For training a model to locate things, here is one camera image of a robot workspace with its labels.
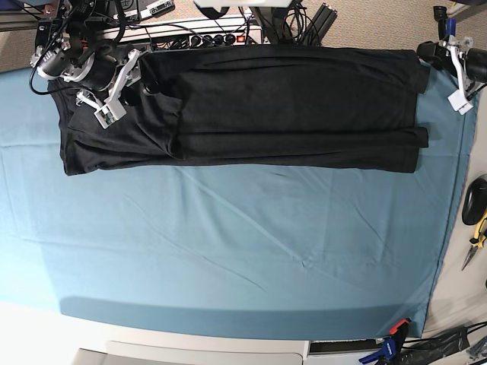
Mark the yellow handled pliers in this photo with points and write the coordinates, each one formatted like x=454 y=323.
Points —
x=476 y=242

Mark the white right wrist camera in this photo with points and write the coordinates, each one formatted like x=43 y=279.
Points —
x=107 y=85

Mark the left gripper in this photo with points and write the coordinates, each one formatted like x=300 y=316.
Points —
x=472 y=60

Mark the blue clamp top right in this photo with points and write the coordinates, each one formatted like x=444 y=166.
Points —
x=446 y=24

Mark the black computer mouse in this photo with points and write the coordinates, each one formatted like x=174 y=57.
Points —
x=474 y=205

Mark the teal table cloth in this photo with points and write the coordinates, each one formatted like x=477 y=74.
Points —
x=292 y=253

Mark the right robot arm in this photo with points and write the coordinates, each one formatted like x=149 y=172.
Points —
x=96 y=20

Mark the blue orange clamp bottom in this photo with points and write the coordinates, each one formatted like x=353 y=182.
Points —
x=391 y=347

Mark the white power strip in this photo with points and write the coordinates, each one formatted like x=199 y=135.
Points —
x=244 y=35

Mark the black T-shirt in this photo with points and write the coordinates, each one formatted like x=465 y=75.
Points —
x=269 y=104

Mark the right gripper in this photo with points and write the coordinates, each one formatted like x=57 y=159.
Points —
x=66 y=57

